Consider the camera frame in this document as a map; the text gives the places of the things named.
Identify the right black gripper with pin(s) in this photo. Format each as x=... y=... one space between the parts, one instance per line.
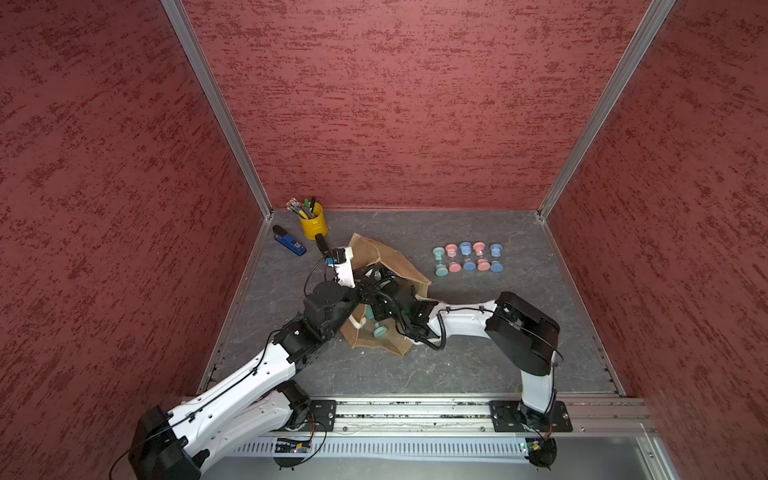
x=377 y=309

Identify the green sand timer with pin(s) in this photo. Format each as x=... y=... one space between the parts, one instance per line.
x=441 y=268

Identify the pink sand timer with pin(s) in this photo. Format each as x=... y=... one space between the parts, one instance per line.
x=482 y=262
x=452 y=254

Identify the blue sand timer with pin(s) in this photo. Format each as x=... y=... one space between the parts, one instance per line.
x=468 y=264
x=496 y=251

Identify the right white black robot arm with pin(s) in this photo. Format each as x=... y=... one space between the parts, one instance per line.
x=523 y=333

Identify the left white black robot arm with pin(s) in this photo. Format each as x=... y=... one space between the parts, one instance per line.
x=260 y=397

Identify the blue stapler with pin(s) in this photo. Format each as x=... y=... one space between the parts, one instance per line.
x=284 y=238

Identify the black staple box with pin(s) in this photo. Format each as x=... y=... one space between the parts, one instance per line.
x=322 y=244

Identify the yellow pen cup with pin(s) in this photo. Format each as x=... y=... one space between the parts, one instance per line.
x=316 y=225

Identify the pens in cup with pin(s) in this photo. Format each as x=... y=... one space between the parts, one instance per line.
x=303 y=210

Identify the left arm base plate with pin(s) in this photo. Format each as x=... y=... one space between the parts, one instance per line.
x=317 y=414

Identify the aluminium front rail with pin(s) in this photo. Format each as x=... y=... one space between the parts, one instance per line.
x=460 y=429

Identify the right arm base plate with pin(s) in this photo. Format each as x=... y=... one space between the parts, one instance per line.
x=514 y=417

